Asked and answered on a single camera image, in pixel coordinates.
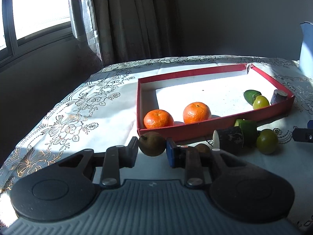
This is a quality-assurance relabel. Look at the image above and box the window with dark frame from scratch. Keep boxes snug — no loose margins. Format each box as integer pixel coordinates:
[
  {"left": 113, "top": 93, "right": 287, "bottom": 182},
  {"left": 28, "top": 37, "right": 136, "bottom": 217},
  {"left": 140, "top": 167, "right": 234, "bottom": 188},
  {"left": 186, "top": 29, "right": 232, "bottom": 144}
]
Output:
[{"left": 1, "top": 0, "right": 73, "bottom": 71}]

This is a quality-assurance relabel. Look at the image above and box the green plum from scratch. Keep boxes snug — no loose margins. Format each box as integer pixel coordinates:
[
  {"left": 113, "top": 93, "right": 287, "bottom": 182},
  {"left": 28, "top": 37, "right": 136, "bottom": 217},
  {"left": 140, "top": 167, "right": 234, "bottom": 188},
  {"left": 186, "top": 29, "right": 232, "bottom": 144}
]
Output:
[
  {"left": 253, "top": 95, "right": 270, "bottom": 110},
  {"left": 256, "top": 129, "right": 279, "bottom": 154}
]

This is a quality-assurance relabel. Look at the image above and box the orange mandarin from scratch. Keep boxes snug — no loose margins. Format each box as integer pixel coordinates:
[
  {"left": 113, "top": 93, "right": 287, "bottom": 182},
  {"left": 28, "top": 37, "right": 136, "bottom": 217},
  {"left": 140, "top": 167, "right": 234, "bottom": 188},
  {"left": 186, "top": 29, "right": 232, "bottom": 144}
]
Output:
[
  {"left": 183, "top": 102, "right": 212, "bottom": 124},
  {"left": 143, "top": 109, "right": 174, "bottom": 129}
]

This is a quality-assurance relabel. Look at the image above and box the red cardboard tray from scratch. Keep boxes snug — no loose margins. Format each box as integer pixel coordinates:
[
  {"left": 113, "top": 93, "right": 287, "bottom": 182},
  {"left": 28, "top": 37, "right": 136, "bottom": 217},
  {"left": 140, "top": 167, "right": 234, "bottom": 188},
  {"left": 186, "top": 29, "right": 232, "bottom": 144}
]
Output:
[{"left": 137, "top": 64, "right": 295, "bottom": 142}]

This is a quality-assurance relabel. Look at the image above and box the dark sugarcane piece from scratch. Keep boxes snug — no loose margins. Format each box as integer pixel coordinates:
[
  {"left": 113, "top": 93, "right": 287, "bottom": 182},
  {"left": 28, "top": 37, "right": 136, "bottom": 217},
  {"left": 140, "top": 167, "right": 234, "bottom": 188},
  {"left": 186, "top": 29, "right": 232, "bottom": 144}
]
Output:
[{"left": 212, "top": 126, "right": 244, "bottom": 155}]

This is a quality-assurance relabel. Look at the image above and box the brown longan with stem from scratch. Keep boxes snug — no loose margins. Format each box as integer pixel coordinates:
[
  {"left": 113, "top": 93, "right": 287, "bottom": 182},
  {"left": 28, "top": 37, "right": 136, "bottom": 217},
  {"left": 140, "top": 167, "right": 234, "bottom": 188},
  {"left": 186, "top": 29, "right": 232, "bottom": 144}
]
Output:
[{"left": 139, "top": 132, "right": 167, "bottom": 156}]

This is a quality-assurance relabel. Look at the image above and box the sugarcane piece in tray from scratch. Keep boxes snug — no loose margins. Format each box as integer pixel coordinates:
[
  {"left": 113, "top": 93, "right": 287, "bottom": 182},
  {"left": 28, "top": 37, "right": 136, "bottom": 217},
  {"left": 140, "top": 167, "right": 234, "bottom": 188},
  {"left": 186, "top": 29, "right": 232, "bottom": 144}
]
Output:
[{"left": 271, "top": 89, "right": 288, "bottom": 105}]

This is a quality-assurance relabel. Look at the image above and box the brown longan round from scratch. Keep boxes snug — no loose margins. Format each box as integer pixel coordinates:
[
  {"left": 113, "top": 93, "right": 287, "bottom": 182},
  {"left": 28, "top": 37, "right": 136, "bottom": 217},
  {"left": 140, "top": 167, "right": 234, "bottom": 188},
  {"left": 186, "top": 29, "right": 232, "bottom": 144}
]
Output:
[{"left": 195, "top": 143, "right": 210, "bottom": 153}]

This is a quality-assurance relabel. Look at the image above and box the floral white tablecloth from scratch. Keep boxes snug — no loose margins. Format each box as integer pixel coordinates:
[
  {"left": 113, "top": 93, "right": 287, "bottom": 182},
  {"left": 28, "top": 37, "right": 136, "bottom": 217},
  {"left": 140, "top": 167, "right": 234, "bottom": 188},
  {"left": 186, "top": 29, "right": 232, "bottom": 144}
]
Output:
[{"left": 1, "top": 55, "right": 312, "bottom": 231}]

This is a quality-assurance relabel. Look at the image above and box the patterned brown curtain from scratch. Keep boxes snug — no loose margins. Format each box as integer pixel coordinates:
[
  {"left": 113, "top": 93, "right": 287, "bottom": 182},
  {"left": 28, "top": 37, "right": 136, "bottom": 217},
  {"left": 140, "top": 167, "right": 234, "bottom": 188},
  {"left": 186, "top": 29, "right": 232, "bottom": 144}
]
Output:
[{"left": 68, "top": 0, "right": 182, "bottom": 68}]

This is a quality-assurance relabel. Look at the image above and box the orange mandarin in tray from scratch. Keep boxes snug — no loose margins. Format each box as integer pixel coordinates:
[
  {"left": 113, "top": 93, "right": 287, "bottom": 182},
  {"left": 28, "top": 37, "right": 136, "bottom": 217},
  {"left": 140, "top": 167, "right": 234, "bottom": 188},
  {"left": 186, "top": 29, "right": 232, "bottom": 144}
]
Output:
[{"left": 183, "top": 102, "right": 212, "bottom": 124}]

